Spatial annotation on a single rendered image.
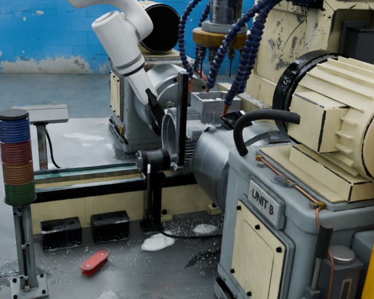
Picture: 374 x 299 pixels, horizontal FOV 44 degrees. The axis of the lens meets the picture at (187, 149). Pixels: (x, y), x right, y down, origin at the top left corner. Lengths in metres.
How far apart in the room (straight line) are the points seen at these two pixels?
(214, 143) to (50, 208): 0.49
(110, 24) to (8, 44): 5.70
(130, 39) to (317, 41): 0.50
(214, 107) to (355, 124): 0.69
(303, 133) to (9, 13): 6.29
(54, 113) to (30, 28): 5.39
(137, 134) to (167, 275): 0.79
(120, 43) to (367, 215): 0.79
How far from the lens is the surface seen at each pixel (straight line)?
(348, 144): 0.73
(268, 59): 1.50
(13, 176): 0.97
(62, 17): 6.79
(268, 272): 0.84
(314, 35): 1.30
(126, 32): 1.28
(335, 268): 0.73
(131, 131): 1.80
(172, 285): 1.12
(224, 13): 1.30
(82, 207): 1.31
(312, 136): 0.73
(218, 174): 1.03
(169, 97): 1.55
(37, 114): 1.48
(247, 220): 0.87
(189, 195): 1.39
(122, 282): 1.13
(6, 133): 0.94
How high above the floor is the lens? 1.49
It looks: 22 degrees down
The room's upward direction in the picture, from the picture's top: 3 degrees clockwise
